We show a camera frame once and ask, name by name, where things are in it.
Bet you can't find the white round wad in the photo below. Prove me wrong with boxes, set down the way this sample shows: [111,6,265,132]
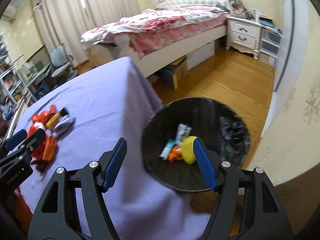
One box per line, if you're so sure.
[33,122,47,131]

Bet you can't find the yellow bottle black cap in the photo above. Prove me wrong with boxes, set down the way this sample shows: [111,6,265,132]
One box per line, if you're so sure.
[46,107,69,130]

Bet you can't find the dark red ribbon bundle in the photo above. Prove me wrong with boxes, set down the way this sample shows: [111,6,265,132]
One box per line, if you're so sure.
[27,126,48,165]

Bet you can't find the white tissue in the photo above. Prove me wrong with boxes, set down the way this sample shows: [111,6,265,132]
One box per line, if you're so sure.
[52,116,75,138]

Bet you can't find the red plastic bag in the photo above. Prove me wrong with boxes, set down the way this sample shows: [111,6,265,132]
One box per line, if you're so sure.
[31,105,57,125]

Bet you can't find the black trash bin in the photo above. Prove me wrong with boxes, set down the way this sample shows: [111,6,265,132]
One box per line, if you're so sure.
[142,97,250,193]

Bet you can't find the yellow foam fruit net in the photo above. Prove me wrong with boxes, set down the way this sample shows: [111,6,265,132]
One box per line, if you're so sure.
[181,136,197,165]

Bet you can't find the black bin liner bag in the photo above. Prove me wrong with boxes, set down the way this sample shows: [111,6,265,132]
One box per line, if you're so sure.
[219,116,251,167]

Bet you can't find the blue bin under desk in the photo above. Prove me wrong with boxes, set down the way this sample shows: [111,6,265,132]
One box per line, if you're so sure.
[35,86,51,100]

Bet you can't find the teal white tube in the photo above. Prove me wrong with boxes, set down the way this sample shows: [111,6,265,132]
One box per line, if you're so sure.
[159,139,175,160]

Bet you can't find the printed snack wrapper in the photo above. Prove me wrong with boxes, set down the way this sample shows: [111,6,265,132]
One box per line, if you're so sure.
[175,124,192,146]

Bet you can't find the bookshelf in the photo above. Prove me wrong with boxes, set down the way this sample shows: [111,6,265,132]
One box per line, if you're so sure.
[0,32,33,131]

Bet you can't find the purple tablecloth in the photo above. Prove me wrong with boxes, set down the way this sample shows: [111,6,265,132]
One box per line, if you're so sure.
[17,57,209,239]

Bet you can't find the white desk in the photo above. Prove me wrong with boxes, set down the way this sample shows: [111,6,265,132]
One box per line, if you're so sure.
[17,61,52,90]

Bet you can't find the blue grey desk chair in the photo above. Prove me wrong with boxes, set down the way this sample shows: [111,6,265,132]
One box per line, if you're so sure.
[50,43,78,81]

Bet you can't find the blue yellow box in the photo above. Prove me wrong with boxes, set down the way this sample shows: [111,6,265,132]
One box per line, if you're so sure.
[156,68,178,89]

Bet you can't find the cardboard box under bed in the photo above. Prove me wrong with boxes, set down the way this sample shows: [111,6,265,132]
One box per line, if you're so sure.
[167,55,188,81]

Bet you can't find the white box under bed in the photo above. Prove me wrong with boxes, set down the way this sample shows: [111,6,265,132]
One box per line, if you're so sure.
[187,41,215,70]

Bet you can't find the air conditioner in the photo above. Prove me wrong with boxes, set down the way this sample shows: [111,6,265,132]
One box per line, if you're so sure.
[1,5,16,24]

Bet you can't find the beige curtains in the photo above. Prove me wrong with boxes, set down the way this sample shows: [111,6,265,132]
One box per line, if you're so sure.
[32,0,139,65]

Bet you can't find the pink floral quilt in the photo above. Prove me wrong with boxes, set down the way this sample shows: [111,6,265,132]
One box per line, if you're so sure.
[81,6,229,57]

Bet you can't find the clear plastic drawer unit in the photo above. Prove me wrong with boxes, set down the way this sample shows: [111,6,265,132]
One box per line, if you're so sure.
[258,27,282,68]

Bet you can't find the white nightstand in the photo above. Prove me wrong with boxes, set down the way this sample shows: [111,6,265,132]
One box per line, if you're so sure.
[226,15,262,60]

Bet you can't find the nightstand clutter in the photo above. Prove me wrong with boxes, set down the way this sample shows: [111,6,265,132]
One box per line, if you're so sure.
[229,0,282,33]

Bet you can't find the white sliding wardrobe door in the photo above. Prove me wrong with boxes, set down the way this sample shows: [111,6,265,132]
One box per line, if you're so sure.
[261,0,309,135]

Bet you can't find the white bed frame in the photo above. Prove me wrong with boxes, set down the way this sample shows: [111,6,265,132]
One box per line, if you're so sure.
[85,25,227,77]

